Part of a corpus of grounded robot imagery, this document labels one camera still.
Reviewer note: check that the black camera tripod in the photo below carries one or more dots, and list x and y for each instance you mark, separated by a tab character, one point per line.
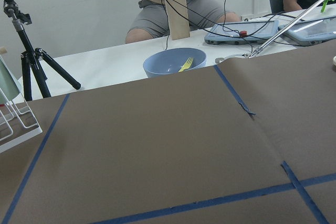
30	57

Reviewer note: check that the cream bear tray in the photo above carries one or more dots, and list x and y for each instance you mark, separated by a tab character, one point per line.
334	63

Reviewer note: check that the metal reacher grabber tool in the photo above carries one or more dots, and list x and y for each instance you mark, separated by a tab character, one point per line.
303	14

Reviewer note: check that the mint cup in rack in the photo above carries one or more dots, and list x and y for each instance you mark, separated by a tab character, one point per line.
10	85

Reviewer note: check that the wooden plank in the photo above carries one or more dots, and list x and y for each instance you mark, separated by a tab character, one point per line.
178	19

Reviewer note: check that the blue plastic bowl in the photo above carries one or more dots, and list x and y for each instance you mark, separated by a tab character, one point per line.
171	61

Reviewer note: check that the yellow plastic fork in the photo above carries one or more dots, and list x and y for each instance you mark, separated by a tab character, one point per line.
187	64

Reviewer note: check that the blue teach pendant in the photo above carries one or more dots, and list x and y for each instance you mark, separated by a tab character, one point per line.
312	32
240	33

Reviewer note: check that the person in beige shirt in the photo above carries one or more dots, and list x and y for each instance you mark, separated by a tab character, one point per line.
159	18

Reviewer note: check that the white wire dish rack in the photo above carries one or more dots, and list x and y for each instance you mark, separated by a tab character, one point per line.
18	124

